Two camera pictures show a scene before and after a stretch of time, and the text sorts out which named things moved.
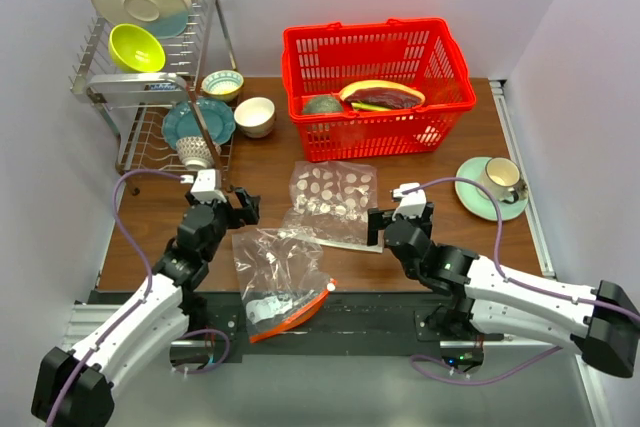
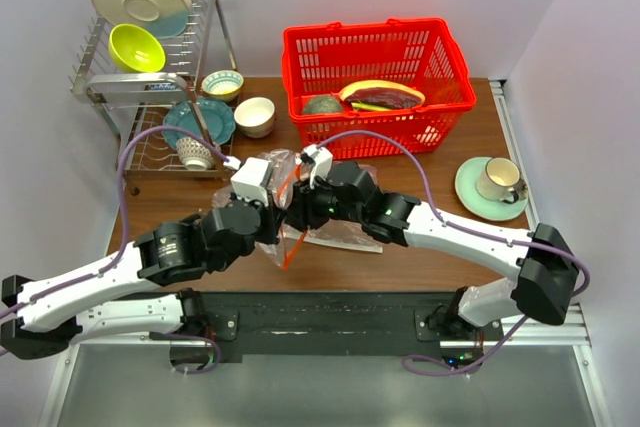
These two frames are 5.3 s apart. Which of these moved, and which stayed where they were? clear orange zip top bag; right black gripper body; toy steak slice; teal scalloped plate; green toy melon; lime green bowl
Moved: right black gripper body; clear orange zip top bag
Stayed: toy steak slice; lime green bowl; green toy melon; teal scalloped plate
